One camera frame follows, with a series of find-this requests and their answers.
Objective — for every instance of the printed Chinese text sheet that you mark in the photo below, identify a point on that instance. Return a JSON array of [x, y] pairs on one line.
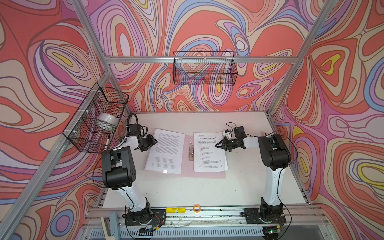
[[208, 158]]

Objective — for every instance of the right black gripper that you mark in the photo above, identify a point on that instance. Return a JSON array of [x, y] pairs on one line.
[[224, 145]]

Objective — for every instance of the black wire basket back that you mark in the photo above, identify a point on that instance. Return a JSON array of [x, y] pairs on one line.
[[204, 68]]

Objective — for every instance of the white tape roll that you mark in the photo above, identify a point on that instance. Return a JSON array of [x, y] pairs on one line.
[[105, 119]]

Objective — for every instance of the metal folder clip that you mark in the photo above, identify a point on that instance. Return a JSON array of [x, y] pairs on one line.
[[191, 152]]

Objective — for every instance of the black marker pen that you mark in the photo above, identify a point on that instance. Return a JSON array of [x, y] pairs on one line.
[[107, 144]]

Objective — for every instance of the yellow label strip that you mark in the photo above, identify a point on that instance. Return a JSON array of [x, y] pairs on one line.
[[176, 210]]

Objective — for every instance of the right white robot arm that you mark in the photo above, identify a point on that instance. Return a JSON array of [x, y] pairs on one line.
[[275, 156]]

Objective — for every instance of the black wire basket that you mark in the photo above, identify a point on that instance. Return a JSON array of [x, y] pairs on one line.
[[83, 132], [204, 68]]

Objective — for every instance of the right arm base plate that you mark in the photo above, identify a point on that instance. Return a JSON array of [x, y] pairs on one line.
[[257, 216]]

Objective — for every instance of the black wire basket left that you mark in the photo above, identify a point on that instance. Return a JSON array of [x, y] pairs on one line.
[[83, 132]]

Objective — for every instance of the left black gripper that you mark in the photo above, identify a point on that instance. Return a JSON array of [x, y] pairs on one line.
[[151, 142]]

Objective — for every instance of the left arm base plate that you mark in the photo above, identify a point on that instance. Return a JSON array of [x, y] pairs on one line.
[[156, 219]]

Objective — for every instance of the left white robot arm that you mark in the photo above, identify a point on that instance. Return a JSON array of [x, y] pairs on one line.
[[119, 171]]

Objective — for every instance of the pink file folder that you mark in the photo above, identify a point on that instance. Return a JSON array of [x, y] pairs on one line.
[[188, 166]]

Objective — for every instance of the printed English text sheet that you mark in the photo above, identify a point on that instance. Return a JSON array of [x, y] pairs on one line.
[[166, 155]]

